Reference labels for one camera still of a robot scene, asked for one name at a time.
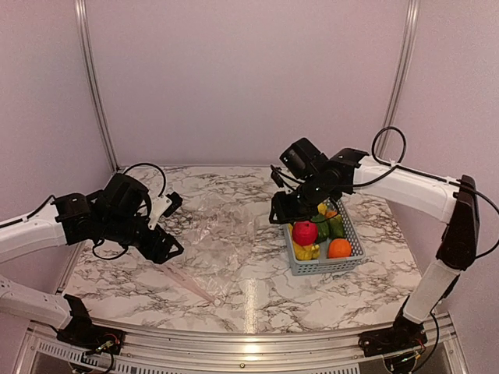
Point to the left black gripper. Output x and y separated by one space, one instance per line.
161 256

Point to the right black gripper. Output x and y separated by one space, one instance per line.
285 215

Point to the red apple toy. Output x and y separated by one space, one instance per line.
304 233

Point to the green bell pepper toy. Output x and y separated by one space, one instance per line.
323 231

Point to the clear zip top bag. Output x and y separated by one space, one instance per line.
218 241

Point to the yellow bell pepper toy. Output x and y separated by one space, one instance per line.
323 209

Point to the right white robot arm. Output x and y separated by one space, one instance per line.
399 242

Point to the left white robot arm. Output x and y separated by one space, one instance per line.
124 212

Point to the green orange mango toy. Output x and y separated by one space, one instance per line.
335 224

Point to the yellow banana toy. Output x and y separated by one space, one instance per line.
307 252

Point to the orange toy fruit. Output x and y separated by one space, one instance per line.
339 248

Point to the grey plastic basket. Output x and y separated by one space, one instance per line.
323 264

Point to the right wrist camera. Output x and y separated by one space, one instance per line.
277 177

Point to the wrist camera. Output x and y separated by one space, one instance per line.
277 177
163 206

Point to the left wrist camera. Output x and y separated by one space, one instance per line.
163 206

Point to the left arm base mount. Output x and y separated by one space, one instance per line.
82 332

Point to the aluminium front rail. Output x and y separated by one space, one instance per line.
155 350

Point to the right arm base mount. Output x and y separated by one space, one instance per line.
401 335

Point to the right aluminium frame post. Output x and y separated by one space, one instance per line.
404 61

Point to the aluminium frame post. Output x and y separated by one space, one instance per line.
404 61
83 26

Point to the left aluminium frame post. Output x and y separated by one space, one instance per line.
83 26

